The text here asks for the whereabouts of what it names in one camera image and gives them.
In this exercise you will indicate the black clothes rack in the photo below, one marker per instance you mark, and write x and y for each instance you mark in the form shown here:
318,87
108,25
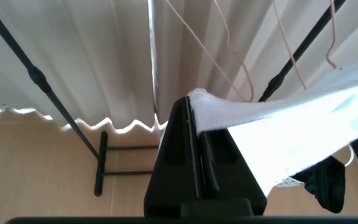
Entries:
37,77

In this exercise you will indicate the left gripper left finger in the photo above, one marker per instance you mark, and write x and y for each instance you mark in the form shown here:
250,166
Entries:
172,174

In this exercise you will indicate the white curtain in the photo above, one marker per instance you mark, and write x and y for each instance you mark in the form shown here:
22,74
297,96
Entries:
89,62

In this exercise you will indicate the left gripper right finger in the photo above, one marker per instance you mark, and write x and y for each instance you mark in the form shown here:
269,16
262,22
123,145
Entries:
232,180

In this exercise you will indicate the white printed T-shirt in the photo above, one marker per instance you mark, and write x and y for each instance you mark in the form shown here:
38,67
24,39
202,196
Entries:
291,130

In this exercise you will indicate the black shorts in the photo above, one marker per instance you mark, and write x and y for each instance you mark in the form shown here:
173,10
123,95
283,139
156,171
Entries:
325,183

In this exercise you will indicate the pink clothes hanger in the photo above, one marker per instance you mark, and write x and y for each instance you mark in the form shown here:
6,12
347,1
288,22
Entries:
202,46
289,46

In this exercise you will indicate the white laundry basket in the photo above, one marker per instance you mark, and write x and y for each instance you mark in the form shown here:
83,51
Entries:
287,182

